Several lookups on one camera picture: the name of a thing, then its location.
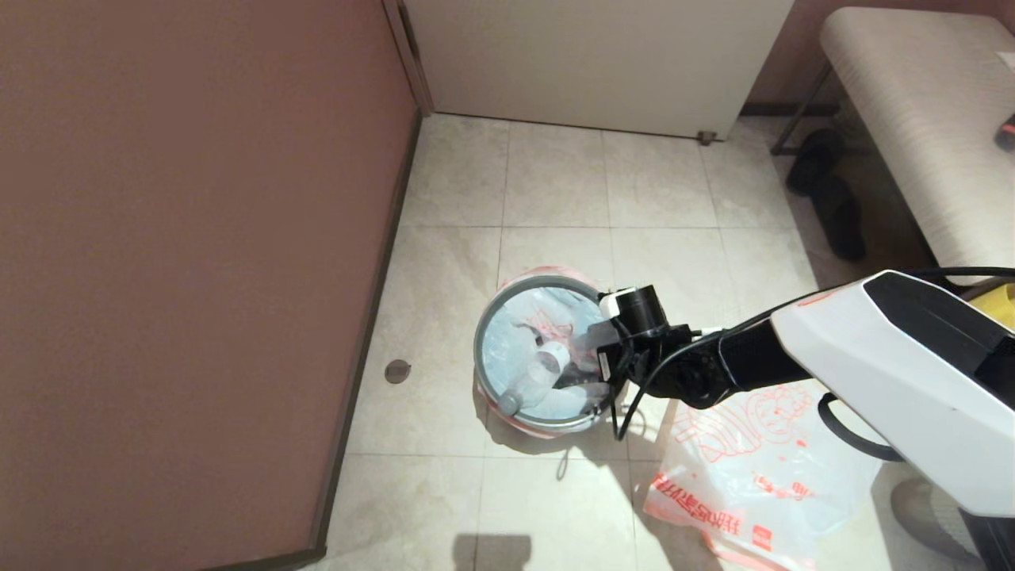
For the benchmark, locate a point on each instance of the red and black object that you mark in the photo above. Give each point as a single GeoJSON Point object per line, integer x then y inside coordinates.
{"type": "Point", "coordinates": [1007, 133]}

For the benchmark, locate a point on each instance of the beige wood-grain bench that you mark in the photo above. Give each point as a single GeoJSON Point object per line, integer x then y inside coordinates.
{"type": "Point", "coordinates": [928, 143]}

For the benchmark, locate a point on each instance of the small metal door stop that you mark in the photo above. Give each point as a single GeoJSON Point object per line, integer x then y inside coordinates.
{"type": "Point", "coordinates": [705, 137]}

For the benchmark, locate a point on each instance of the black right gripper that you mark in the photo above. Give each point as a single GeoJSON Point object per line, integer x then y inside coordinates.
{"type": "Point", "coordinates": [642, 341]}

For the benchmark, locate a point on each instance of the round metal floor drain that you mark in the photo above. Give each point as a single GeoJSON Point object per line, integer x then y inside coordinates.
{"type": "Point", "coordinates": [397, 371]}

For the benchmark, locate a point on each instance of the white paper sheet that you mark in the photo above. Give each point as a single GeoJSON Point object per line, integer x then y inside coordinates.
{"type": "Point", "coordinates": [1007, 62]}

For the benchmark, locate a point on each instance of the yellow fabric bag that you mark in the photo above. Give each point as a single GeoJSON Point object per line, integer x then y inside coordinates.
{"type": "Point", "coordinates": [995, 305]}

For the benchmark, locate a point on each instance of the beige door frame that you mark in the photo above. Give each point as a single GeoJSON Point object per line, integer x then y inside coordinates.
{"type": "Point", "coordinates": [408, 55]}

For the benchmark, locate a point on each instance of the used white red-print trash bag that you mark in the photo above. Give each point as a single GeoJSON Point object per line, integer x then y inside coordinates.
{"type": "Point", "coordinates": [515, 333]}

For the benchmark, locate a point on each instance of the white door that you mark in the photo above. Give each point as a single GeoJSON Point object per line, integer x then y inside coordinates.
{"type": "Point", "coordinates": [595, 63]}

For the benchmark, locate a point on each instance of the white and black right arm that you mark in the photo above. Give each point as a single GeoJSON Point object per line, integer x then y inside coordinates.
{"type": "Point", "coordinates": [888, 373]}

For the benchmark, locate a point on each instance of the black slipper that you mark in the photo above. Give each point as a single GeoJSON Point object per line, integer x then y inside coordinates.
{"type": "Point", "coordinates": [840, 220]}
{"type": "Point", "coordinates": [815, 157]}

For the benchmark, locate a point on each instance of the new white red-print plastic bag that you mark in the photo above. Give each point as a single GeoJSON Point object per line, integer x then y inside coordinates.
{"type": "Point", "coordinates": [745, 492]}

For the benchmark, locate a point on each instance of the grey metal bench leg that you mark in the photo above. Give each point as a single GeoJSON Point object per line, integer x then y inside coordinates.
{"type": "Point", "coordinates": [801, 109]}

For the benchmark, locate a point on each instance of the clear plastic bottle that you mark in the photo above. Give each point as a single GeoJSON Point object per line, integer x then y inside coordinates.
{"type": "Point", "coordinates": [533, 381]}

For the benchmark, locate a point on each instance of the grey round cushion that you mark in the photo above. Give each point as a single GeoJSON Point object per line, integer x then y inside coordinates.
{"type": "Point", "coordinates": [924, 515]}

